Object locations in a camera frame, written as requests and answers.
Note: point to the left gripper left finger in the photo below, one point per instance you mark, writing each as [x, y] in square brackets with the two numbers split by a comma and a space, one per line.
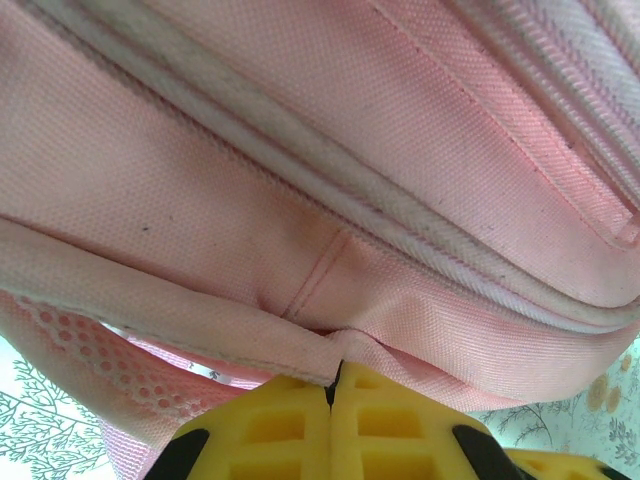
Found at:
[260, 440]

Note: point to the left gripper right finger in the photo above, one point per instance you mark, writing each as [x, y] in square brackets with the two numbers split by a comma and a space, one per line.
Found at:
[400, 435]

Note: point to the pink backpack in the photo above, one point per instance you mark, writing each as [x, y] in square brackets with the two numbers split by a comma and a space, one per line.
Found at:
[200, 200]

